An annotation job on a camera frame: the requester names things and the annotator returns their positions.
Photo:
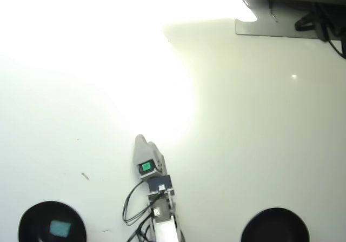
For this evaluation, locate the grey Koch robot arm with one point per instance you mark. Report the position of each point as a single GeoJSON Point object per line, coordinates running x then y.
{"type": "Point", "coordinates": [163, 225]}

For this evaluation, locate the black bowl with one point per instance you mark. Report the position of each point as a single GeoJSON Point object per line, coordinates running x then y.
{"type": "Point", "coordinates": [275, 225]}
{"type": "Point", "coordinates": [29, 223]}

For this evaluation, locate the grey gripper green label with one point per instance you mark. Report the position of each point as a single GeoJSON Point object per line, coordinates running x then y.
{"type": "Point", "coordinates": [160, 167]}

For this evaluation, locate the blue cube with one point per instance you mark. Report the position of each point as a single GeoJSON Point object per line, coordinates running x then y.
{"type": "Point", "coordinates": [60, 228]}

